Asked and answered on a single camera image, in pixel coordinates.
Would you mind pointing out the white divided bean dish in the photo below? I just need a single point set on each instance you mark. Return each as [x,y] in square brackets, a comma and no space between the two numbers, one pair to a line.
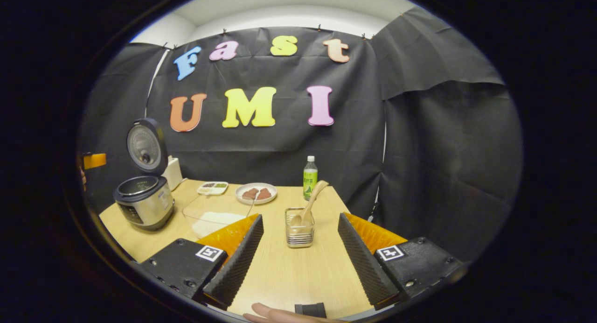
[212,188]

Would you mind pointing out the clear chopstick holder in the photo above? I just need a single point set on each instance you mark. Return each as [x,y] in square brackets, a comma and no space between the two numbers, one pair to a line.
[298,240]

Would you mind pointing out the black and silver rice cooker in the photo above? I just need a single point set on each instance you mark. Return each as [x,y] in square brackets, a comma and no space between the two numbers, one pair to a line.
[144,206]

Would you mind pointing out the clear glass tray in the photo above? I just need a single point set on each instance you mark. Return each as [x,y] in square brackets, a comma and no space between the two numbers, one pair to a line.
[200,208]

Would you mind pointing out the white round plate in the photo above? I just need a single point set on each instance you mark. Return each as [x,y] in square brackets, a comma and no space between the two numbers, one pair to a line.
[240,198]

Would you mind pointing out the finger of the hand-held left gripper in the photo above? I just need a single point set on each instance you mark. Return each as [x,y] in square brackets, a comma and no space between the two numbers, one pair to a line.
[94,161]

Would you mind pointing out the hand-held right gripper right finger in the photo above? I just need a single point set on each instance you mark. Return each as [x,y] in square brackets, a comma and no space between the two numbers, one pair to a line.
[361,267]

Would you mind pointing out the wooden spoon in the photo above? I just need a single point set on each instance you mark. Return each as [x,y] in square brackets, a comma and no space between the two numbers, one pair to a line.
[312,199]

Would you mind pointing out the white rice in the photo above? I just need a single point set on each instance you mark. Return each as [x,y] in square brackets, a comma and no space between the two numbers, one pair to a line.
[214,220]

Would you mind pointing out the white toaster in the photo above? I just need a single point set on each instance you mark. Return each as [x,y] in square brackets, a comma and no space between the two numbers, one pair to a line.
[173,173]

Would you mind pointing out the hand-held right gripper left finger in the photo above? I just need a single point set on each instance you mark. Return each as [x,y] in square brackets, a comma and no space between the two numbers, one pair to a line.
[235,267]

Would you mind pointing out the green tea bottle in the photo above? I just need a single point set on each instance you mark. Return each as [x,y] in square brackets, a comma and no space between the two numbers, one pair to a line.
[310,178]

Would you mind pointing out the brown meat piece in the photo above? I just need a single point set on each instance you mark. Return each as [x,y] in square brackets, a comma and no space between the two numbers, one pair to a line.
[250,193]
[264,194]

